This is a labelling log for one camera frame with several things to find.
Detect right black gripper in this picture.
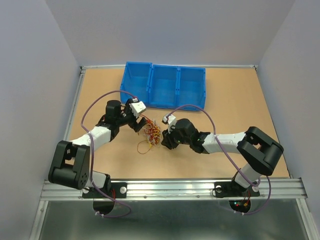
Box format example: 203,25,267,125
160,123,191,150

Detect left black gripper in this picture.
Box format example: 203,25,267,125
116,99,146,132

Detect wire bundle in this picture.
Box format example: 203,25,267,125
136,114,163,155

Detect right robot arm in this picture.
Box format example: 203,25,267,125
161,115,284,195

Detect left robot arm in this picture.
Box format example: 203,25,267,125
48,98,147,197

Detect middle blue bin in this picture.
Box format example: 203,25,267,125
148,64,179,109

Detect blue bin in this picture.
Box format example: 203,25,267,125
120,61,153,106
148,64,179,109
177,66,206,109

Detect left blue bin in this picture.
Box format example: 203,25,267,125
120,61,153,106

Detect right blue bin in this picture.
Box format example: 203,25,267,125
177,66,206,109

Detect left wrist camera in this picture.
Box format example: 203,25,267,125
129,98,147,118

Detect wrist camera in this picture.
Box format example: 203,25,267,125
129,98,147,118
162,114,177,134

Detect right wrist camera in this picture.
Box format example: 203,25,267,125
162,114,177,134

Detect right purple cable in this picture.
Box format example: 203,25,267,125
169,104,273,216

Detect purple cable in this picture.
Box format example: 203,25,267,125
81,90,137,218
169,104,273,216

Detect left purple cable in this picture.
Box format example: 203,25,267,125
81,90,137,218

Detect aluminium front rail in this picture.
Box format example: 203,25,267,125
40,178,308,202

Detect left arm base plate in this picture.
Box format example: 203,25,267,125
82,182,127,199

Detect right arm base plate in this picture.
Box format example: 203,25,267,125
211,181,260,198

